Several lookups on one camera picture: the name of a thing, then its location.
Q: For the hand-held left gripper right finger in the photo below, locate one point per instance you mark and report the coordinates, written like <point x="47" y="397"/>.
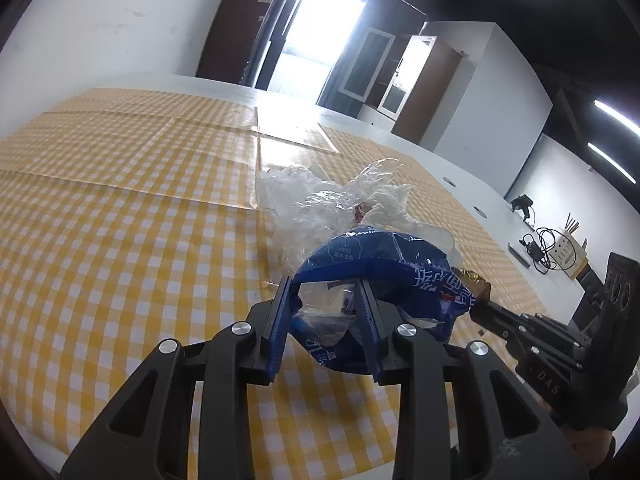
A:
<point x="368" y="327"/>

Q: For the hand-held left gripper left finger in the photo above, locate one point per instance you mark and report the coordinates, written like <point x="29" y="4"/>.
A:
<point x="280" y="322"/>

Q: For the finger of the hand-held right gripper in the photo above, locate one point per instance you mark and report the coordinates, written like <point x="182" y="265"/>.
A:
<point x="505" y="317"/>
<point x="540" y="352"/>

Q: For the gold foil wrapper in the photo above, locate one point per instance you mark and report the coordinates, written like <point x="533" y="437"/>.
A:
<point x="475" y="285"/>

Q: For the blue snack bag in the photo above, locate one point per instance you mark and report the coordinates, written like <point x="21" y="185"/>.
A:
<point x="380" y="255"/>

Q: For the person's right hand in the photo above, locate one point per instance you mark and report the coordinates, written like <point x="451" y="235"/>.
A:
<point x="587" y="447"/>

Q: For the white power strip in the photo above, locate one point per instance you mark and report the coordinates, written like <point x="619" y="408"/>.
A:
<point x="519" y="255"/>

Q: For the small black device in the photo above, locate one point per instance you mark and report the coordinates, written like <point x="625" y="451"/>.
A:
<point x="522" y="205"/>

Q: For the clear crumpled plastic bag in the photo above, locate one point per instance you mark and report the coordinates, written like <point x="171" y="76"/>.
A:
<point x="300" y="210"/>

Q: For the white crumpled tissue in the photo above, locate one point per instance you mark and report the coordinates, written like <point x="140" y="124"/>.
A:
<point x="392" y="205"/>

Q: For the yellow checkered tablecloth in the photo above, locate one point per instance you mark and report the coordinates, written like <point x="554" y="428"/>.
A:
<point x="125" y="240"/>

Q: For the ceiling light strip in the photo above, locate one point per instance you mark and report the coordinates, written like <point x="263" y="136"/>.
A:
<point x="617" y="115"/>
<point x="612" y="162"/>

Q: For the clear plastic sheet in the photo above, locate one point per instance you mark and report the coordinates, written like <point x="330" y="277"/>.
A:
<point x="292" y="130"/>

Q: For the bright window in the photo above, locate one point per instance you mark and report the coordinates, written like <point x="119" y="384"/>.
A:
<point x="320" y="35"/>

